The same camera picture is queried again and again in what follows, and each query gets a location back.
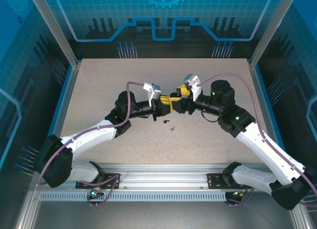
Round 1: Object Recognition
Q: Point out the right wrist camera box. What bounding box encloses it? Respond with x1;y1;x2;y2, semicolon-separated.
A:
183;74;203;101

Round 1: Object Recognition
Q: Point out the aluminium frame post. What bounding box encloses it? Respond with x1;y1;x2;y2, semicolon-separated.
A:
248;0;299;68
26;0;82;68

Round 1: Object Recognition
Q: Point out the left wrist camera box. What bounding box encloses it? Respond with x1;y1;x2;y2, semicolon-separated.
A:
143;82;162;101

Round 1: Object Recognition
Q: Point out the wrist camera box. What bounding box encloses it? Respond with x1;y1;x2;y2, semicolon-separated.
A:
183;74;203;101
143;82;162;101

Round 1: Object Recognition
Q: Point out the slotted grey cable duct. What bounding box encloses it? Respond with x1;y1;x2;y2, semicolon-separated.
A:
39;192;227;202

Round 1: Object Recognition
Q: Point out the aluminium mounting rail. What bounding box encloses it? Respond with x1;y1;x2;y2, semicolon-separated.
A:
32;163;297;193

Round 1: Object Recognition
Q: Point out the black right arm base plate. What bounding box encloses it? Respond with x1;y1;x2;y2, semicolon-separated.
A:
207;173;253;189

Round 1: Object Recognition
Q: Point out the aluminium table side rail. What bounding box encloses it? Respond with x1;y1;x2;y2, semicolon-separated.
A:
41;62;81;172
249;63;285;165

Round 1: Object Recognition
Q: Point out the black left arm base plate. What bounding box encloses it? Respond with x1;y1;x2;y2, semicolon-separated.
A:
75;173;121;189

